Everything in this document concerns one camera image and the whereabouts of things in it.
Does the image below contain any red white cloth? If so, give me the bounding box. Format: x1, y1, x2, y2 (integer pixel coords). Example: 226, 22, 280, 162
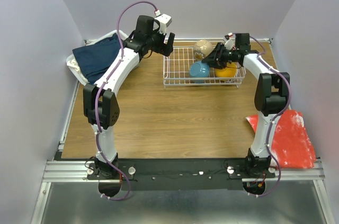
246, 109, 316, 168

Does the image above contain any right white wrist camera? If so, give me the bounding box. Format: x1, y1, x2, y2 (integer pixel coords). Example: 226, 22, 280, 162
223, 33, 235, 50

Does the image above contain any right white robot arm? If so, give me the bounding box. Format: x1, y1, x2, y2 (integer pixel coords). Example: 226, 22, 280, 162
203, 33, 291, 177

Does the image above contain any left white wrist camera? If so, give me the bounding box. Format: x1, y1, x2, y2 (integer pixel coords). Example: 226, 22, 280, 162
154, 10, 172, 35

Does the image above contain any orange bowl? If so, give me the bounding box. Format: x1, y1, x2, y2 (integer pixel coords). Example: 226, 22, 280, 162
214, 67, 237, 81

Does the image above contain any white laundry basket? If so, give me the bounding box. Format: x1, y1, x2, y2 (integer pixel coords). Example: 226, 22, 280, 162
66, 30, 139, 91

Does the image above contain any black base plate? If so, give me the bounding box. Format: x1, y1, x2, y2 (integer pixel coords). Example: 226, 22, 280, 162
85, 157, 275, 195

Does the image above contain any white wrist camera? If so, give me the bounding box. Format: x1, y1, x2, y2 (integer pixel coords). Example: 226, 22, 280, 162
223, 33, 235, 50
154, 10, 172, 35

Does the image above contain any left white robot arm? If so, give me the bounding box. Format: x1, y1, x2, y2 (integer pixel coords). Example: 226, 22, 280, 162
83, 11, 175, 179

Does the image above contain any aluminium frame rail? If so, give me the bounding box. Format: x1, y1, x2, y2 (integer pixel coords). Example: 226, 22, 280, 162
42, 160, 325, 183

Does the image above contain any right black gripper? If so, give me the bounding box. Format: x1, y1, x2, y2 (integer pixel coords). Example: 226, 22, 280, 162
201, 42, 238, 70

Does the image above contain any plain white bowl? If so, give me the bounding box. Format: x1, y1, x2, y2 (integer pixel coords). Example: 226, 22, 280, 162
193, 40, 214, 60

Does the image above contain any blue bowl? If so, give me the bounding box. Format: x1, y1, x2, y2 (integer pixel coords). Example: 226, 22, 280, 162
189, 61, 210, 84

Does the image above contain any white wire dish rack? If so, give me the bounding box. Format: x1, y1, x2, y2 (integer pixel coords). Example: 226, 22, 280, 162
163, 39, 246, 87

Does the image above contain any navy blue cloth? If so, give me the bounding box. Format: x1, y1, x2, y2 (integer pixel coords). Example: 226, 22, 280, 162
72, 33, 120, 84

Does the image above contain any cream white cloth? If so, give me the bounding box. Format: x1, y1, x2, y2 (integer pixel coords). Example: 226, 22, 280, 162
66, 58, 82, 79

